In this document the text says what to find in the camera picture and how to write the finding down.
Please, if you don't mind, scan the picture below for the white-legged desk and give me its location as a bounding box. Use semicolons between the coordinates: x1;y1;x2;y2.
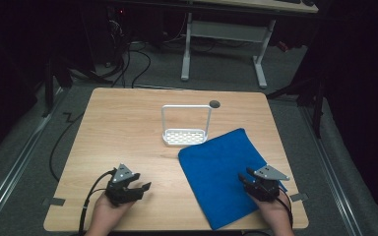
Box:
179;0;320;90

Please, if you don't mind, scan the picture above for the grey tape piece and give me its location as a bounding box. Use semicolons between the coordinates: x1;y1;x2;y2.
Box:
289;193;309;203
49;197;67;207

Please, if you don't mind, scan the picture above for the black floor cable bundle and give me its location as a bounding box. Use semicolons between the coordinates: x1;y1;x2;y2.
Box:
106;19;153;89

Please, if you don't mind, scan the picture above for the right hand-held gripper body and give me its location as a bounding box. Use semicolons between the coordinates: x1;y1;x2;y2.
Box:
245;164;290;202

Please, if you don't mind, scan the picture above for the person's right hand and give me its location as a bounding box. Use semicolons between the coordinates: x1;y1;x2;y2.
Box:
249;192;295;236

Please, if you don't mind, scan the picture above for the metal floor rail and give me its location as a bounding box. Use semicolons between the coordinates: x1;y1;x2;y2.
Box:
0;88;67;232
298;103;365;236

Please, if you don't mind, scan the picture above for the blue cloth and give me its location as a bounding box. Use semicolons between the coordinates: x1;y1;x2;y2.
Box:
177;127;288;231

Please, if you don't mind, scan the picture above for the thin black floor cable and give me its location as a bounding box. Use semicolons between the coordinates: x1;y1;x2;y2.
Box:
48;111;86;183

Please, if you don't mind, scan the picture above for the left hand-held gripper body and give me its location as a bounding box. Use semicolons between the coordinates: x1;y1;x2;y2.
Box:
104;163;145;207

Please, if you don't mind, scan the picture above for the black stand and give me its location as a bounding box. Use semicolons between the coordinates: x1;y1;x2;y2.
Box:
265;63;329;140
40;53;75;118

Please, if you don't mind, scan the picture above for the white rack with tall handle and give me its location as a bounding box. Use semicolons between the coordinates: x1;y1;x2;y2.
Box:
161;103;213;148

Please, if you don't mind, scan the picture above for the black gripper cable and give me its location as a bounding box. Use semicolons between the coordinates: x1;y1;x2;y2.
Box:
78;168;117;236
278;188;294;228

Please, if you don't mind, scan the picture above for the person's left hand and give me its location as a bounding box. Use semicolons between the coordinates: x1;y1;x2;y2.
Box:
85;193;136;236

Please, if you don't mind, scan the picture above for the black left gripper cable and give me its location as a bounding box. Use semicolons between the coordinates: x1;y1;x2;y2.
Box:
78;168;117;236

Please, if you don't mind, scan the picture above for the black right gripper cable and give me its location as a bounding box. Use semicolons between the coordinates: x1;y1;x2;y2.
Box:
278;188;294;228

